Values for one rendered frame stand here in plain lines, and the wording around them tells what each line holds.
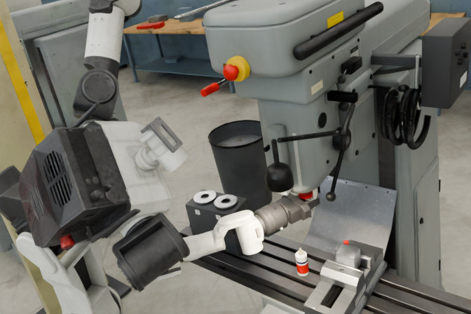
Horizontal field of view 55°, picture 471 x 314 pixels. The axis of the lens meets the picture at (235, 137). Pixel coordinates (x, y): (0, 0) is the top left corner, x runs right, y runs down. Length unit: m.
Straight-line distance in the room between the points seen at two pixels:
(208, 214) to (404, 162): 0.75
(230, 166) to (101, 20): 2.32
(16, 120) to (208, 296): 1.55
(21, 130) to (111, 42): 1.54
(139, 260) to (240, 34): 0.56
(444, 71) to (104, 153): 0.91
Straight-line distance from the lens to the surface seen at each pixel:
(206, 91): 1.15
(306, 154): 1.28
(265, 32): 1.03
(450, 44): 1.32
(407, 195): 1.82
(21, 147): 2.72
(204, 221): 1.78
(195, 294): 3.07
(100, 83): 1.16
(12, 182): 1.40
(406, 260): 2.00
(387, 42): 1.62
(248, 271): 1.71
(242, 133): 3.75
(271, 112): 1.27
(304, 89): 1.14
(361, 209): 1.84
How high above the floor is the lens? 2.07
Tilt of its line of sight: 25 degrees down
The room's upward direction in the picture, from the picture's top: 10 degrees counter-clockwise
